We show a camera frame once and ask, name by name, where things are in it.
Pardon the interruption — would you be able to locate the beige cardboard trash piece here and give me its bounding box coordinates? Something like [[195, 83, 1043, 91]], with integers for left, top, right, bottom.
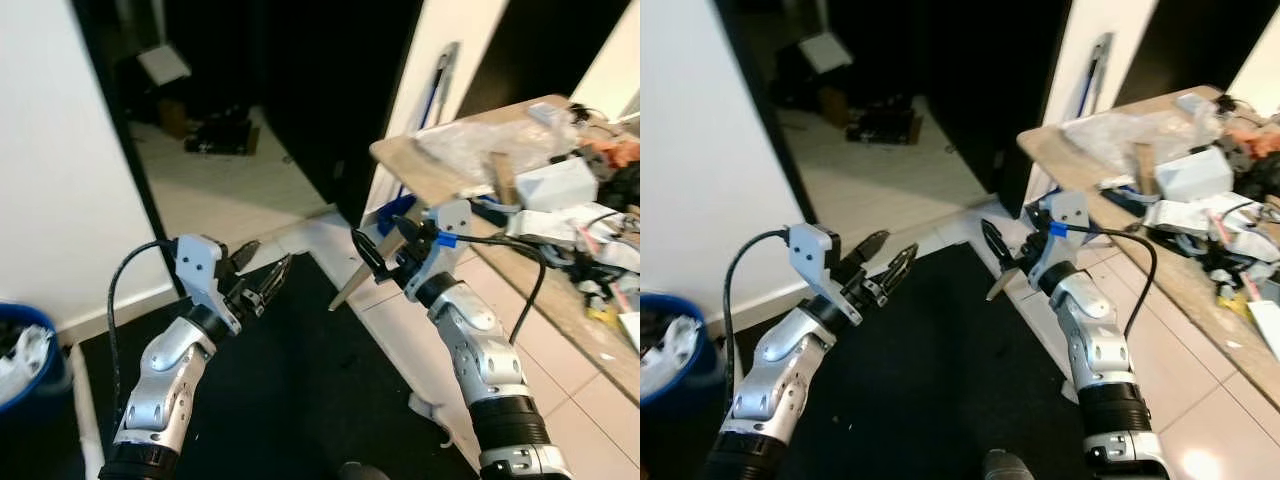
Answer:
[[985, 262, 1025, 302], [328, 246, 401, 312]]

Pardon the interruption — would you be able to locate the blue rubbish bin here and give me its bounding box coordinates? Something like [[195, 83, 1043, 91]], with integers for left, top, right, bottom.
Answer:
[[640, 292, 727, 411], [0, 302, 73, 423]]

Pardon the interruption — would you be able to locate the white crumpled trash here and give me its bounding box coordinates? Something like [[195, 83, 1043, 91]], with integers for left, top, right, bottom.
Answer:
[[640, 314, 703, 399], [0, 325, 53, 405]]

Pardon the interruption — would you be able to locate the blue plastic object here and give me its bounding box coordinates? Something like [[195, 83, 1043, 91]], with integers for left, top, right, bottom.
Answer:
[[377, 194, 418, 237]]

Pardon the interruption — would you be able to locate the clear plastic bag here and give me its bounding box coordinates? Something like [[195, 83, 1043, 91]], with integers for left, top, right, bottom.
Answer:
[[414, 118, 563, 179], [1061, 107, 1206, 169]]

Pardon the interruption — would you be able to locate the black floor mat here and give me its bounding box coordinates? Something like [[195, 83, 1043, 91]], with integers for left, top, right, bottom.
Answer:
[[690, 242, 1093, 480], [78, 250, 483, 480]]

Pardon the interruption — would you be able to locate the black device on floor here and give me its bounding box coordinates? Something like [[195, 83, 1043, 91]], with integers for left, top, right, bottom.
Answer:
[[846, 96, 924, 147], [184, 108, 261, 157]]

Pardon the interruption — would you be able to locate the black door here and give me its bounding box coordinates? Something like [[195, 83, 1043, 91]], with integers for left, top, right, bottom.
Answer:
[[248, 0, 427, 228], [918, 0, 1073, 218]]

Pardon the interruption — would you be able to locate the brown cardboard box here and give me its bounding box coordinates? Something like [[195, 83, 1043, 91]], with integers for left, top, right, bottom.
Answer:
[[157, 97, 190, 140], [819, 87, 852, 128]]

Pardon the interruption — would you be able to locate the white flat device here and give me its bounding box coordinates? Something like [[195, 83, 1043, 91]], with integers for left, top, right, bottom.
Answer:
[[506, 206, 641, 273], [1143, 196, 1280, 263]]

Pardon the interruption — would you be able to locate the white box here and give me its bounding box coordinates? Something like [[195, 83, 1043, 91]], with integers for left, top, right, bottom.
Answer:
[[1154, 147, 1234, 202], [514, 157, 600, 214]]

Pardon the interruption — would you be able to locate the white sheet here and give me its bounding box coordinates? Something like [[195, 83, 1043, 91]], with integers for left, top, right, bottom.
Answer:
[[136, 44, 192, 87], [796, 31, 854, 77]]

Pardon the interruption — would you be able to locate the orange object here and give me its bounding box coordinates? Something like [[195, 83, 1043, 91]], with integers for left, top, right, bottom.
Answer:
[[1234, 124, 1280, 161], [588, 137, 641, 168]]

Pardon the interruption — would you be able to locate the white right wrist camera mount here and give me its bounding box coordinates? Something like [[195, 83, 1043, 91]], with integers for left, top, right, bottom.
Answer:
[[1030, 190, 1092, 283], [414, 198, 474, 293]]

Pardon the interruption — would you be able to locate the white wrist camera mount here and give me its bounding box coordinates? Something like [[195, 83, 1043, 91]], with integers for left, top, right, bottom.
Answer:
[[414, 198, 474, 293], [1030, 190, 1092, 283], [787, 224, 863, 328], [174, 235, 243, 337]]

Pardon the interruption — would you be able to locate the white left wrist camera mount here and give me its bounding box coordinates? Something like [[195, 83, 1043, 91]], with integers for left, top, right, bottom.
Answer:
[[787, 224, 863, 328], [174, 235, 243, 337]]

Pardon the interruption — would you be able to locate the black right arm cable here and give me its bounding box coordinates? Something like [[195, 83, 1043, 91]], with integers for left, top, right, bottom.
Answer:
[[1062, 224, 1159, 341], [438, 231, 550, 347]]

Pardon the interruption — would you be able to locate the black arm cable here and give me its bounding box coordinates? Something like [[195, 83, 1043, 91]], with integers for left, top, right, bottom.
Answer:
[[721, 229, 791, 406], [438, 231, 550, 347], [1062, 224, 1159, 341], [106, 239, 181, 426]]

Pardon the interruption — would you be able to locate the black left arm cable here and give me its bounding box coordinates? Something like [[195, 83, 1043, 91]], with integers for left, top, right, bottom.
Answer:
[[106, 239, 181, 426], [721, 229, 791, 406]]

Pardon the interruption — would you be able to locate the blue handled mop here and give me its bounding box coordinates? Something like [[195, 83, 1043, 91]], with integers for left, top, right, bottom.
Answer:
[[1073, 31, 1115, 123], [417, 41, 462, 133]]

